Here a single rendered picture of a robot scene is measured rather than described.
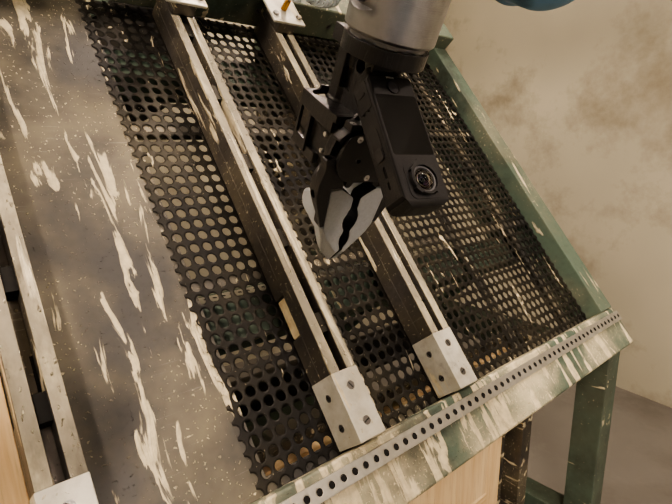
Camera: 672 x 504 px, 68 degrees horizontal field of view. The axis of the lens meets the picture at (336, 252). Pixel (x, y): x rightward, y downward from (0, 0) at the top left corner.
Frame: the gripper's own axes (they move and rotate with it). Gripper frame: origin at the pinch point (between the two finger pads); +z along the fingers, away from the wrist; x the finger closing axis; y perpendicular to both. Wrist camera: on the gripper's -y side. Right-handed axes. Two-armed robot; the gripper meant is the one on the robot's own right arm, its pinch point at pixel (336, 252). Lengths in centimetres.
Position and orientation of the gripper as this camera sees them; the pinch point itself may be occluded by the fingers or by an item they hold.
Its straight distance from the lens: 50.0
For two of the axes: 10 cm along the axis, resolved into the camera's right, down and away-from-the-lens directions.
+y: -4.9, -6.1, 6.2
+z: -2.6, 7.8, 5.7
